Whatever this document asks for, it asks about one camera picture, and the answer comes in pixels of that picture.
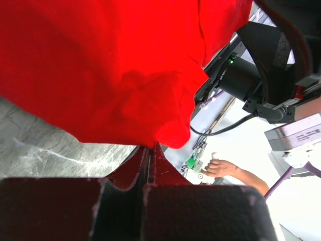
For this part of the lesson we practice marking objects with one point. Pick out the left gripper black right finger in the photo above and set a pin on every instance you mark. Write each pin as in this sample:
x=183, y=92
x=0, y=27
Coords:
x=175, y=209

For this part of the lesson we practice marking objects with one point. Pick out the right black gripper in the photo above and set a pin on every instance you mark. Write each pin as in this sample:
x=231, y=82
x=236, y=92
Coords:
x=275, y=95

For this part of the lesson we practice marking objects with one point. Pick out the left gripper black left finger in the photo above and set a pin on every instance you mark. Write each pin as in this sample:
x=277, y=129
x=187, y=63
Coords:
x=107, y=208

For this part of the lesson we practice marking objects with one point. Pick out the red t shirt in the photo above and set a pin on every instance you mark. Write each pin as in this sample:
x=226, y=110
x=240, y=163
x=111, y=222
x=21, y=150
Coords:
x=119, y=72

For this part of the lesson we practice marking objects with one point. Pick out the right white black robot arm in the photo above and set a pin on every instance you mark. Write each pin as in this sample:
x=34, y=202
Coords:
x=233, y=63

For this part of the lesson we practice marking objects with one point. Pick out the person bare forearm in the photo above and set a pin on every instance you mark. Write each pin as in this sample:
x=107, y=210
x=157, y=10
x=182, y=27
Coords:
x=252, y=180

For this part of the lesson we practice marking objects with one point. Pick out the person bare hand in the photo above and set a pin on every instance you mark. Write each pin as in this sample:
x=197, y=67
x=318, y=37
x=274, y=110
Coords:
x=221, y=168

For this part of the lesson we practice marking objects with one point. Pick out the aluminium extrusion frame rail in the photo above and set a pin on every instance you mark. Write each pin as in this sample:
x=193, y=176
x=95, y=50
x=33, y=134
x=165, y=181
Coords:
x=245, y=146

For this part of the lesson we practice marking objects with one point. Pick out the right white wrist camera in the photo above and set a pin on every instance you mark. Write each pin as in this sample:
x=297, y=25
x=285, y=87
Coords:
x=299, y=142

